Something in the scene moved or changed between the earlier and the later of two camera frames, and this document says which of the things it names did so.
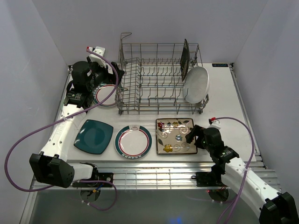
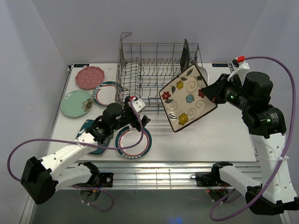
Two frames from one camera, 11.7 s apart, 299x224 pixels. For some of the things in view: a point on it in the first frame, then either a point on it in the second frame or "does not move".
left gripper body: [101, 74] -> [128, 117]
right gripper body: [198, 131] -> [226, 90]
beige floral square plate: [171, 134] -> [182, 99]
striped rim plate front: [133, 142] does not move
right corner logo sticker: [220, 65] does not move
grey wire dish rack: [149, 80] does not move
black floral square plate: [185, 60] does not move
